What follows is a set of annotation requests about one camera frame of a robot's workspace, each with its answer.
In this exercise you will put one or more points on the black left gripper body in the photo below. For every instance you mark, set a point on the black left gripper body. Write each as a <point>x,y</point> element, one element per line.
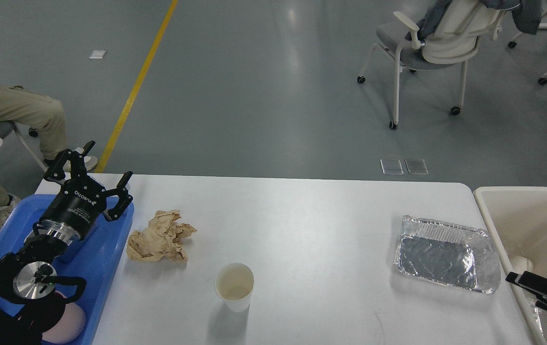
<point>73,211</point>

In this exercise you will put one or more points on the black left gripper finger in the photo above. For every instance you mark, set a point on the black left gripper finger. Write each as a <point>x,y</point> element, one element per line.
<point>78,174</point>
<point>124,198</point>

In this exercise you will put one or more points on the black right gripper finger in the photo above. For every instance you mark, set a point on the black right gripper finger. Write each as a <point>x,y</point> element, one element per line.
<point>529,281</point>

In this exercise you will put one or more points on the aluminium foil tray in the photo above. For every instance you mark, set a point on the aluminium foil tray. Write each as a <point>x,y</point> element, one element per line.
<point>448,254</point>

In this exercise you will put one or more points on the pink mug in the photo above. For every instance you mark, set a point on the pink mug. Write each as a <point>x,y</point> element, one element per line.
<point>69,327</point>

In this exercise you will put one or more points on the white paper cup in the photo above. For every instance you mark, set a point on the white paper cup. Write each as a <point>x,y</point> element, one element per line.
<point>234,284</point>

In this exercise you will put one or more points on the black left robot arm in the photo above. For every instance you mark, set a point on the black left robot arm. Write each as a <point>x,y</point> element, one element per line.
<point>59,254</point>

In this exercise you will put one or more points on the blue plastic tray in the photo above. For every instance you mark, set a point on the blue plastic tray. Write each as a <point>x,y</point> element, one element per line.
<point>95,258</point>

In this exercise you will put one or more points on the beige plastic bin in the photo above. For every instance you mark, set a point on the beige plastic bin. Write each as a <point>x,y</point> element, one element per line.
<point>516,219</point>

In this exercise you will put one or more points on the crumpled brown paper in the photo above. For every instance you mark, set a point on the crumpled brown paper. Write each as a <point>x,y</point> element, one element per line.
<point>162,238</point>

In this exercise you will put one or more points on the seated person in khaki trousers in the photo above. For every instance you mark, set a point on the seated person in khaki trousers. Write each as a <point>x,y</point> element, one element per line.
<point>14,110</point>

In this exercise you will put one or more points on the right floor outlet plate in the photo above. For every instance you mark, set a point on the right floor outlet plate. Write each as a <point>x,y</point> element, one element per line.
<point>416,166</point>

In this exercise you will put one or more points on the floor outlet plate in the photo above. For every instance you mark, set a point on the floor outlet plate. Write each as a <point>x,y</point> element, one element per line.
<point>391,167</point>
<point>416,166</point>

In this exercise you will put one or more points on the left floor outlet plate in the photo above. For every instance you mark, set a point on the left floor outlet plate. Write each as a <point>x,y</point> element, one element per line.
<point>391,167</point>

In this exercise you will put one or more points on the white grey office chair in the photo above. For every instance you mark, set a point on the white grey office chair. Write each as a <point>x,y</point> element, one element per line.
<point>455,40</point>

